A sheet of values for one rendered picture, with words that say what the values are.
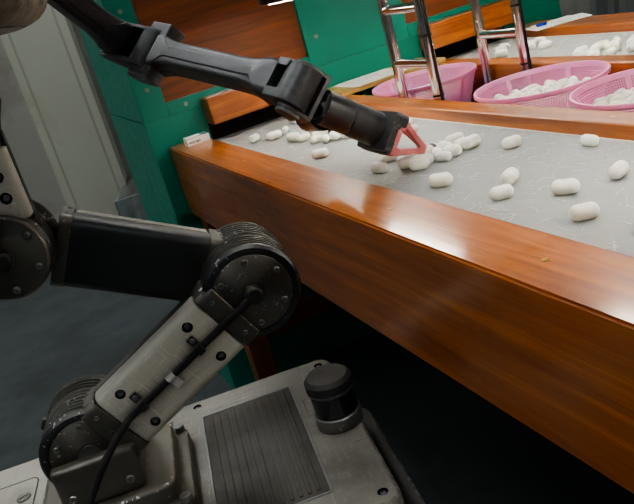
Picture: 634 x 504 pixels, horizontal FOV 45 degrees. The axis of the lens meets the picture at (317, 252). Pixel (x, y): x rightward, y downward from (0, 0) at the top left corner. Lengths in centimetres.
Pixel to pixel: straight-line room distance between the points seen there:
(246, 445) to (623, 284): 65
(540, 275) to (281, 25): 151
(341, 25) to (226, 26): 33
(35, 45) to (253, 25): 189
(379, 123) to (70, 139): 277
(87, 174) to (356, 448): 299
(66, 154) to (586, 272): 334
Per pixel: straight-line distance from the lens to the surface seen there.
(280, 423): 119
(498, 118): 143
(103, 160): 389
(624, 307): 68
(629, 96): 149
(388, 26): 181
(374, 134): 124
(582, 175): 109
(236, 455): 115
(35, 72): 386
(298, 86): 118
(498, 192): 105
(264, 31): 213
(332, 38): 221
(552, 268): 77
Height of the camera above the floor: 108
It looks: 20 degrees down
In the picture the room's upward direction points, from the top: 16 degrees counter-clockwise
